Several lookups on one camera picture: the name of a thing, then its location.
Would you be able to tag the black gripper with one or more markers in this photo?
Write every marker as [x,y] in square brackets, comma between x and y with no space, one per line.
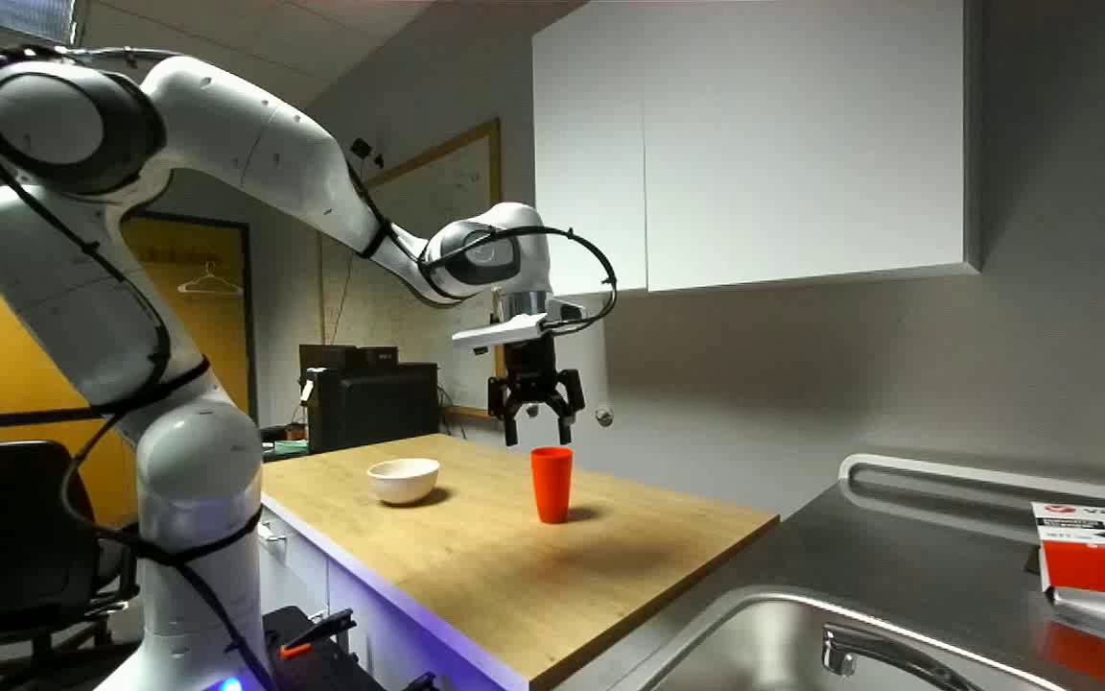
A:
[535,368]

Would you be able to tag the orange plastic cup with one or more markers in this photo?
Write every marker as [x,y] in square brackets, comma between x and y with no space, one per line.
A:
[550,486]

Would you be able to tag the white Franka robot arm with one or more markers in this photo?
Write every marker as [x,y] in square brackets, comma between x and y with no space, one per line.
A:
[194,486]

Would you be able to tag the white bowl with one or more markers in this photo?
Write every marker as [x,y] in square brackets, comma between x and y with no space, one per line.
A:
[401,482]

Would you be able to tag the white hanging cylinder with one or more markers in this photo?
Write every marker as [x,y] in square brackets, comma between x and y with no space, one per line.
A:
[601,379]

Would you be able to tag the black countertop appliance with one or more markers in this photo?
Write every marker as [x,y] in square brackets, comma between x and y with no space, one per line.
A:
[364,404]

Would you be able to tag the wood framed notice board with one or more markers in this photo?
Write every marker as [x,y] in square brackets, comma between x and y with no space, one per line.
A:
[449,178]

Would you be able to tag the black device with orange part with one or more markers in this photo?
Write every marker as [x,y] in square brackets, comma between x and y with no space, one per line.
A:
[314,647]

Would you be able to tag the steel sink basin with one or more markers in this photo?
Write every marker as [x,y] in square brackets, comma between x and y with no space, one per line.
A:
[757,655]

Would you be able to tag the chrome faucet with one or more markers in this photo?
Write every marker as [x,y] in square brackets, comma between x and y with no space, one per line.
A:
[878,649]

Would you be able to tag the black office chair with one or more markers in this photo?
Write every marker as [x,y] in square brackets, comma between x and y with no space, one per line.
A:
[1,537]

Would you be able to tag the red and white box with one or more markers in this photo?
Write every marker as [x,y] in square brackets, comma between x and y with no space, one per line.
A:
[1101,562]

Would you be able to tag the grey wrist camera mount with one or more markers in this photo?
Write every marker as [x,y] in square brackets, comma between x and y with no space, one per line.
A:
[515,327]

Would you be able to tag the white wall cabinet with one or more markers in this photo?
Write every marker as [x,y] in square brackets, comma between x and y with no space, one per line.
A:
[757,139]

